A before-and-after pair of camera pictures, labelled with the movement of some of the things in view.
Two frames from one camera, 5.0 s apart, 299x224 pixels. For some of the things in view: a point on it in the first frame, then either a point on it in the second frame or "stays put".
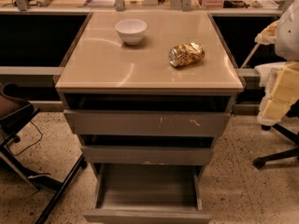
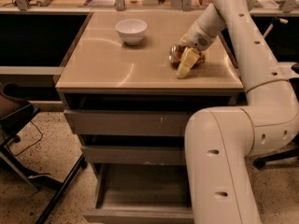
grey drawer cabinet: x=149 y=91 stays put
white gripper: x=288 y=36 → x=197 y=37
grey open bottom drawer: x=148 y=193 stays put
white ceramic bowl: x=132 y=31 stays put
